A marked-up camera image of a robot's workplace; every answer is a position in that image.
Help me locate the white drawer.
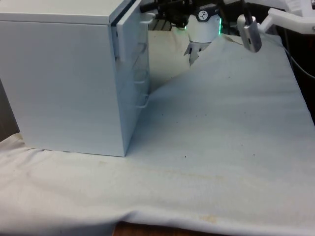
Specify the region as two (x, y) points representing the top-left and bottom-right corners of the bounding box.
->
(116, 0), (156, 62)

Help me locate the black cable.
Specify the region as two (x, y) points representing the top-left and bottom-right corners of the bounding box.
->
(240, 0), (253, 25)

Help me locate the white chest of drawers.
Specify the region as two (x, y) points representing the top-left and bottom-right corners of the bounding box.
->
(0, 0), (151, 158)

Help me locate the grey cable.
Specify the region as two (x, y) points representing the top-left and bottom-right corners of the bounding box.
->
(284, 46), (315, 80)

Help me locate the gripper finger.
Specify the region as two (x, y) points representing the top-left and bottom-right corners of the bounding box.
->
(139, 1), (173, 18)
(171, 0), (196, 28)

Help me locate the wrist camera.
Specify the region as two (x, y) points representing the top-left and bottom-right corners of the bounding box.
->
(236, 14), (263, 54)

